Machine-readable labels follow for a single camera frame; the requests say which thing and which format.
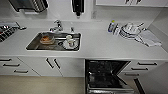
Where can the white wall outlet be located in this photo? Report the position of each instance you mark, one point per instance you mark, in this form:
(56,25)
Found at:
(94,14)

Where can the dish drying rack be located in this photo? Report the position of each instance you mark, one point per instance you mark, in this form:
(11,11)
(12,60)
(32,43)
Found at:
(8,30)

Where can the small blue bottle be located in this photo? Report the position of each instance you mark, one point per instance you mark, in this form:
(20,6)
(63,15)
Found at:
(111,26)

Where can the stainless steel sink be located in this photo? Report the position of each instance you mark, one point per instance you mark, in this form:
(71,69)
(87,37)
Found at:
(33,46)

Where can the white two-door base cabinet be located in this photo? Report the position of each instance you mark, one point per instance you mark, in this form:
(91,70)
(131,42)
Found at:
(58,66)

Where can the black wall soap dispenser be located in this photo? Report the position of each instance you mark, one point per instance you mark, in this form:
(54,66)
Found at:
(77,6)

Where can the small white container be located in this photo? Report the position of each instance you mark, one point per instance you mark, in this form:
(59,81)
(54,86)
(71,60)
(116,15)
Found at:
(116,29)

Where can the stack of white plates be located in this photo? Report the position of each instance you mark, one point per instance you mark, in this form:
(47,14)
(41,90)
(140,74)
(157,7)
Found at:
(130,30)

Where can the orange bowl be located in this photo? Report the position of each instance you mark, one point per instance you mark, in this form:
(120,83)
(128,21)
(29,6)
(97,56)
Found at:
(47,39)

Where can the black paper towel dispenser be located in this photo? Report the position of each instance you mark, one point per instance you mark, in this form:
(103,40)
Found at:
(30,4)

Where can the white drawer stack beside microwave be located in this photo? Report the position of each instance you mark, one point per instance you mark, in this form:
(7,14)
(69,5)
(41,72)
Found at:
(15,66)

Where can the chrome faucet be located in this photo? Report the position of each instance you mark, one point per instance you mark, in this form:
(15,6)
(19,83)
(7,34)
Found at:
(56,26)

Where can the white drawer stack beside dishwasher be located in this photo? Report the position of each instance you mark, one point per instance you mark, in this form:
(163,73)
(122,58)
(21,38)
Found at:
(146,71)

